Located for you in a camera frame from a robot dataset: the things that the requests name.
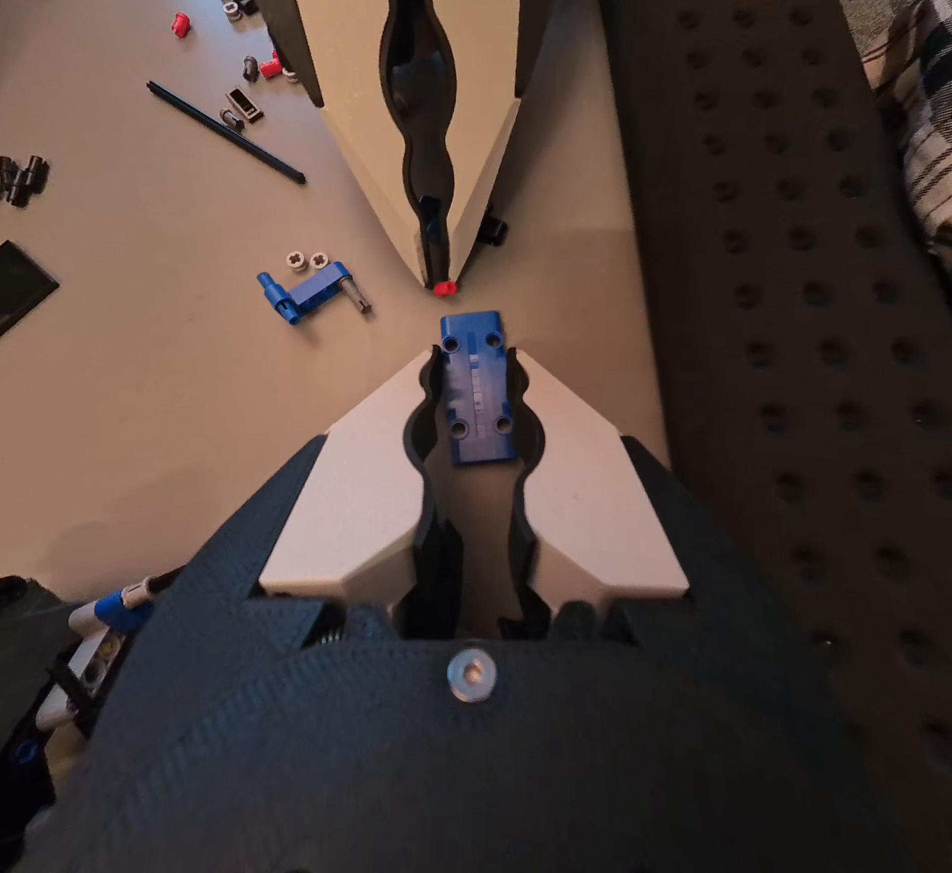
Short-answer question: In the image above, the blue angled holed beam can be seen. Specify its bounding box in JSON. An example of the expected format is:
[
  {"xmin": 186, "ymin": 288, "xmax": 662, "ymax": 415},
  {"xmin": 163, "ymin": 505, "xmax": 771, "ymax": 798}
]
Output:
[{"xmin": 256, "ymin": 260, "xmax": 351, "ymax": 326}]

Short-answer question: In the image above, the blue holed panel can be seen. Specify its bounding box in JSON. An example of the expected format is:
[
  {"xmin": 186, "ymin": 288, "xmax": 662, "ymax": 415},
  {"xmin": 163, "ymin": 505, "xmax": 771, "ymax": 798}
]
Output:
[{"xmin": 439, "ymin": 310, "xmax": 520, "ymax": 469}]

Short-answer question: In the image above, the grey desk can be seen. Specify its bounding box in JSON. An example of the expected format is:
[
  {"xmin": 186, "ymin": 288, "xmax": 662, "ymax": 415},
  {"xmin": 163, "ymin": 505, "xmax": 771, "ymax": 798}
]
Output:
[{"xmin": 0, "ymin": 0, "xmax": 670, "ymax": 740}]

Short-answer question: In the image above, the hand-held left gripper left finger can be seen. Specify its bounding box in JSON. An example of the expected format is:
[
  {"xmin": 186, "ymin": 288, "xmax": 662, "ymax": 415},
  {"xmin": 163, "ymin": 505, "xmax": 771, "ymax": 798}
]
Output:
[{"xmin": 259, "ymin": 347, "xmax": 466, "ymax": 639}]

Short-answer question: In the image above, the person's plaid shirt torso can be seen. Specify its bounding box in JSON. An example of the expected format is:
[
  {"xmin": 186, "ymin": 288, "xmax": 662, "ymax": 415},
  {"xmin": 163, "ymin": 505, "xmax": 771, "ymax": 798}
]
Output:
[{"xmin": 866, "ymin": 0, "xmax": 952, "ymax": 265}]

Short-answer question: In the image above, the black toy truck model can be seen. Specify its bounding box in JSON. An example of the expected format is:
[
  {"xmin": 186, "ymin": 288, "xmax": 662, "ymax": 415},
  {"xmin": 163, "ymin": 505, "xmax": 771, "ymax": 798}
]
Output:
[{"xmin": 0, "ymin": 568, "xmax": 187, "ymax": 844}]

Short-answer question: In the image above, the cluster of black pins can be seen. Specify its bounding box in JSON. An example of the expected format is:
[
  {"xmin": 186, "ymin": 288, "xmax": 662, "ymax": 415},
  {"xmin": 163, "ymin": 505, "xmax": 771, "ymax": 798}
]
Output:
[{"xmin": 9, "ymin": 155, "xmax": 52, "ymax": 210}]

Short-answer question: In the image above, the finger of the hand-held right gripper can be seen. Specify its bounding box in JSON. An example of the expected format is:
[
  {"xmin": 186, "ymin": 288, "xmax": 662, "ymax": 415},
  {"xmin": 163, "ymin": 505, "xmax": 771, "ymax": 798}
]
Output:
[
  {"xmin": 422, "ymin": 0, "xmax": 531, "ymax": 286},
  {"xmin": 275, "ymin": 0, "xmax": 449, "ymax": 290}
]

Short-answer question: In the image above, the long black axle rod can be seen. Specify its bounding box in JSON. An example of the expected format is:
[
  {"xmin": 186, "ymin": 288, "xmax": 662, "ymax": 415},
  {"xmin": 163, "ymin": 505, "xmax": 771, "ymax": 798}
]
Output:
[{"xmin": 146, "ymin": 80, "xmax": 308, "ymax": 187}]

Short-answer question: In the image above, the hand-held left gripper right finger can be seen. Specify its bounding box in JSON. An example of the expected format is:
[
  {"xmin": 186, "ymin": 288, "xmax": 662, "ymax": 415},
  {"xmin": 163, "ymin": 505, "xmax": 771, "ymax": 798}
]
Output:
[{"xmin": 506, "ymin": 347, "xmax": 691, "ymax": 639}]

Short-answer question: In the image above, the black square printed tile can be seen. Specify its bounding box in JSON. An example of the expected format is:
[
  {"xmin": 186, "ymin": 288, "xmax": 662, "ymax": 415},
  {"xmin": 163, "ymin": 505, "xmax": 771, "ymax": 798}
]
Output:
[{"xmin": 0, "ymin": 241, "xmax": 61, "ymax": 339}]

